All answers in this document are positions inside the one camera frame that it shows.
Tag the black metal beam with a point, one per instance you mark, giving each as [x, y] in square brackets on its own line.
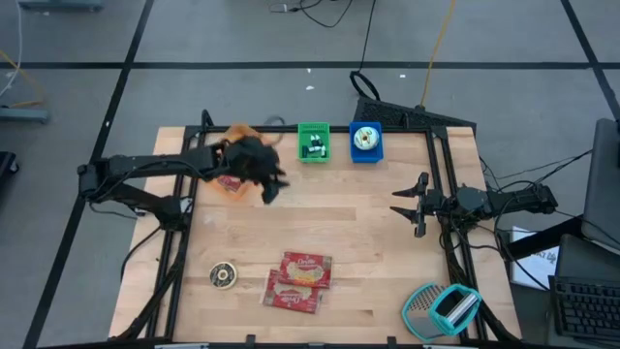
[542, 240]

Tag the green plastic basket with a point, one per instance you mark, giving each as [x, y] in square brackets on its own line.
[314, 127]

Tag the grey table foot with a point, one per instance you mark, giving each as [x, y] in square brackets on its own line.
[24, 115]
[58, 4]

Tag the white paper sheet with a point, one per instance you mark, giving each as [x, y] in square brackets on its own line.
[537, 266]

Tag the blue plastic basket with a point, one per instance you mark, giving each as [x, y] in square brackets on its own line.
[356, 156]

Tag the black table edge clip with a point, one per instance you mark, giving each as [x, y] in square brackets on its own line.
[250, 339]
[392, 341]

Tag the black aluminium table frame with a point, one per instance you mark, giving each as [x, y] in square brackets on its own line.
[339, 129]

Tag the grey computer monitor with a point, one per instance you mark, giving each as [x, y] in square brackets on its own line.
[603, 194]

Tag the black perforated panel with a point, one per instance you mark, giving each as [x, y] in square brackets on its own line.
[387, 114]

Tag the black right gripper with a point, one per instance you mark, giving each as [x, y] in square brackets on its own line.
[434, 203]

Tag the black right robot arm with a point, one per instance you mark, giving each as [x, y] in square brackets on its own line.
[523, 198]

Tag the chocolate frosted toy donut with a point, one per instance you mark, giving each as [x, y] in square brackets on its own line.
[215, 276]

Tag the teal metal box grater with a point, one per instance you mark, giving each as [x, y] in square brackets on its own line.
[421, 310]

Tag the mint frosted toy donut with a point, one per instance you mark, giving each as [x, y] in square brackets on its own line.
[359, 140]

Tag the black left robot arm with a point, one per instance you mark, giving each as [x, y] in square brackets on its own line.
[145, 162]

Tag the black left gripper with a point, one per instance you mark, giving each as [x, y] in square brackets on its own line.
[252, 157]

